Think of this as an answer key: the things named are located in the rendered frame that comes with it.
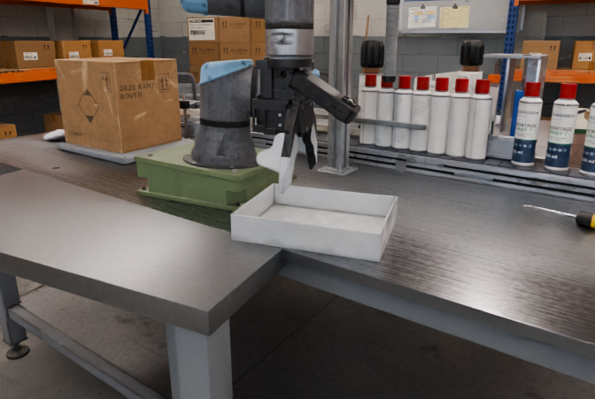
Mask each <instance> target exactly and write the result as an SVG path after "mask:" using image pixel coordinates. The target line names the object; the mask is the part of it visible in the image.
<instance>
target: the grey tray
mask: <svg viewBox="0 0 595 399"><path fill-rule="evenodd" d="M397 208H398V197H397V196H384V195H376V194H367V193H359V192H350V191H342V190H333V189H325V188H309V187H300V186H291V185H289V186H288V187H287V189H286V190H285V191H284V193H283V194H281V193H279V184H274V183H273V184H271V185H270V186H269V187H267V188H266V189H264V190H263V191H262V192H260V193H259V194H257V195H256V196H254V197H253V198H252V199H251V200H250V201H248V202H247V203H245V204H244V205H243V206H241V207H240V208H238V209H237V210H236V211H234V212H233V213H231V214H230V216H231V237H232V240H235V241H240V242H252V243H257V244H264V245H269V246H275V247H281V248H287V249H298V250H304V251H310V252H316V253H322V254H328V255H334V256H340V257H350V258H357V259H363V260H368V261H375V262H379V261H380V258H381V256H382V254H383V251H384V248H385V246H386V244H387V241H388V240H389V237H390V234H391V231H392V229H393V227H394V225H395V222H396V220H397Z"/></svg>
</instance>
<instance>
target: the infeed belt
mask: <svg viewBox="0 0 595 399"><path fill-rule="evenodd" d="M187 121H188V123H194V122H198V121H200V119H197V118H191V117H187ZM317 138H318V139H317V142H328V136H327V135H323V134H317ZM349 146H354V147H361V148H367V149H373V150H385V151H391V152H397V153H404V154H410V155H416V156H423V157H434V158H441V159H447V160H453V161H460V162H466V163H472V164H479V165H490V166H496V167H503V168H509V169H515V170H522V171H528V172H534V173H546V174H552V175H559V176H565V177H571V178H577V179H584V180H595V178H593V177H588V176H584V175H582V174H580V173H579V171H580V169H575V168H572V170H571V168H568V171H567V172H565V173H556V172H550V171H547V170H545V169H544V166H545V165H543V164H536V163H534V166H533V167H518V166H514V165H511V161H512V160H509V159H503V158H495V157H485V160H483V161H474V160H468V159H465V158H464V157H459V158H456V157H447V156H446V155H430V154H428V153H427V152H422V153H418V152H412V151H410V150H394V149H393V148H378V147H375V146H374V145H371V146H367V145H361V144H359V140H356V139H350V144H349ZM570 170H571V171H570Z"/></svg>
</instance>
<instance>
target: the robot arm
mask: <svg viewBox="0 0 595 399"><path fill-rule="evenodd" d="M180 2H181V6H182V9H183V10H184V11H186V12H189V13H197V14H203V15H204V16H207V15H220V16H233V17H244V18H254V19H265V24H266V55H265V56H264V57H263V59H262V60H255V65H256V66H253V64H254V63H253V62H252V60H251V59H240V60H227V61H214V62H207V63H205V64H203V65H202V67H201V75H200V82H199V85H200V121H199V129H198V132H197V138H196V141H195V146H194V147H193V148H192V151H191V158H192V159H193V160H194V161H197V162H198V163H202V164H207V165H248V164H251V163H254V162H255V161H256V159H257V163H258V164H259V165H261V166H264V167H265V168H268V169H270V170H272V171H275V172H277V173H279V193H281V194H283V193H284V191H285V190H286V189H287V187H288V186H289V185H290V183H291V181H292V174H293V170H294V164H295V158H296V155H297V153H298V151H301V152H304V153H306V155H307V160H308V164H309V169H310V170H312V169H313V168H314V166H315V165H316V163H317V139H318V138H317V124H316V117H315V113H314V110H313V106H314V103H316V104H318V105H319V106H320V107H321V108H323V109H324V110H326V111H328V112H329V113H330V114H332V115H333V116H334V117H335V118H336V119H338V120H340V121H341V122H344V123H345V124H350V123H351V122H352V121H353V120H354V119H355V118H356V116H357V115H358V113H359V111H360V106H359V105H358V104H357V103H356V102H355V101H353V100H352V99H351V98H350V97H348V96H345V95H343V94H342V93H340V92H339V91H337V90H336V89H335V88H333V87H331V86H330V85H329V84H328V83H327V82H325V81H323V80H322V79H320V78H319V77H320V71H318V70H317V69H314V70H313V59H312V58H310V56H312V55H313V40H314V29H313V24H314V23H313V17H314V0H180ZM251 118H252V132H260V133H264V134H268V135H276V137H275V138H274V142H273V145H272V147H271V148H270V149H267V150H263V151H261V152H260V153H259V154H258V155H257V151H256V150H255V148H254V143H253V140H252V136H251ZM255 118H257V125H255Z"/></svg>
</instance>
